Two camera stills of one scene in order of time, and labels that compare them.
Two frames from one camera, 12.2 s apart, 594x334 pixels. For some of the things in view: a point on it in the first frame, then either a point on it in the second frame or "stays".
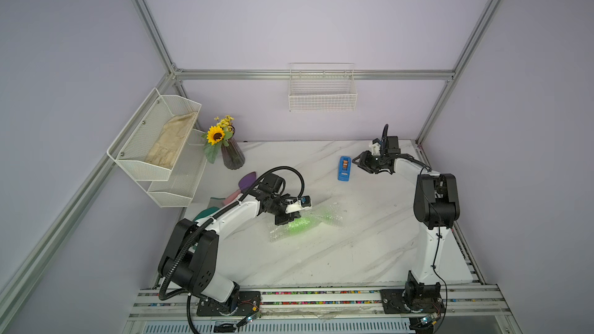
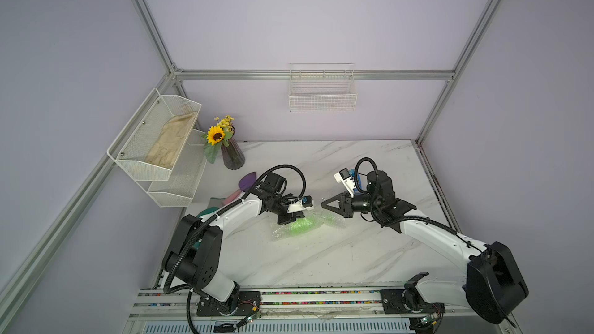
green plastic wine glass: x=302 y=225 stays
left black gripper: x=287 y=218 stays
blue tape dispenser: x=344 y=168 to x=352 y=174
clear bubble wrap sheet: x=308 y=223 stays
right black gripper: x=364 y=158 to x=346 y=207
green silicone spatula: x=206 y=213 stays
